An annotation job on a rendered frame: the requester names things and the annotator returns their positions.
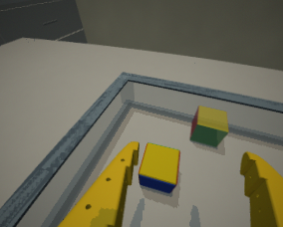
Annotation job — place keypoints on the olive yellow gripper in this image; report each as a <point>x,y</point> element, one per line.
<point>103,205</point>

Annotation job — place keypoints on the grey side wall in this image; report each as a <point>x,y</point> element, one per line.
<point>45,195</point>

